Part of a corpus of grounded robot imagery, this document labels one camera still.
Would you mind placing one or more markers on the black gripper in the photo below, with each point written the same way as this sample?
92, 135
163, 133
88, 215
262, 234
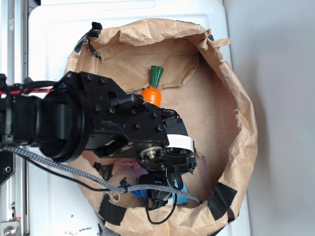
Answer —
157, 139

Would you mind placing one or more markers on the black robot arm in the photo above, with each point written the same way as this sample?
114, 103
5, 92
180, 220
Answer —
86, 112

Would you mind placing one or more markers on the orange toy carrot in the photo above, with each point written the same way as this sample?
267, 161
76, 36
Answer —
152, 94

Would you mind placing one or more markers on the brown paper bag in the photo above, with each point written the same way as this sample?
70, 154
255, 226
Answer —
126, 54

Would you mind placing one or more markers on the black tape piece front left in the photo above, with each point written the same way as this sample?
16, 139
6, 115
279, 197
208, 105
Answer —
110, 212

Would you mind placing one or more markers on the black tape piece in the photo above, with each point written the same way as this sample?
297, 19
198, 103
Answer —
110, 212
220, 202

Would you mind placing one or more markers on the black tape piece front right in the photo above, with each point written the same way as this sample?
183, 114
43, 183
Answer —
220, 202

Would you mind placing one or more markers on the white plastic bin lid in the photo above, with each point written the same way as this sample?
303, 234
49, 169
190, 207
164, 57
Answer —
57, 207

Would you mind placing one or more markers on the black tape piece right rim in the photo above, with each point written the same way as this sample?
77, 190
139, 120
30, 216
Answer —
86, 37

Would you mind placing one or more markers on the aluminium frame rail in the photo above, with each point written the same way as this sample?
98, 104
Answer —
13, 63

